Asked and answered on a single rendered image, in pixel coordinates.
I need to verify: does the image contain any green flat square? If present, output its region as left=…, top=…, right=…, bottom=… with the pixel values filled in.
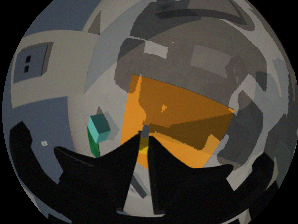
left=88, top=129, right=100, bottom=157

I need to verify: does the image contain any beige panel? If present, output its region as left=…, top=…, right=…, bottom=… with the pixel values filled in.
left=11, top=30, right=100, bottom=109

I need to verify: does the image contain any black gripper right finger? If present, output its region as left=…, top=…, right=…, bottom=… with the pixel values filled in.
left=148, top=136, right=234, bottom=214

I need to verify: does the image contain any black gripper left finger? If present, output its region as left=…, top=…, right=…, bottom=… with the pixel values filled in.
left=53, top=135, right=141, bottom=212

